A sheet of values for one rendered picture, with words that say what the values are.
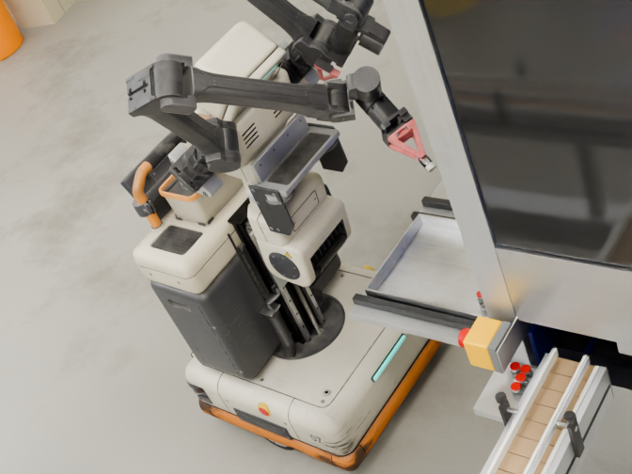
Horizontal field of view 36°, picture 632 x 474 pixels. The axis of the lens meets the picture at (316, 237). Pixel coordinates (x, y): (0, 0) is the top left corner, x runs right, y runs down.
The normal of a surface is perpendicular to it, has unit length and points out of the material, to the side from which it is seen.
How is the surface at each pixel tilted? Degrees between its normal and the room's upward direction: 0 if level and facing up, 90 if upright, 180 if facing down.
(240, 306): 90
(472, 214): 90
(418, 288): 0
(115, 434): 0
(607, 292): 90
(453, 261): 0
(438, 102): 90
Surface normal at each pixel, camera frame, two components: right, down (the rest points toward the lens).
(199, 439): -0.33, -0.72
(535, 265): -0.52, 0.68
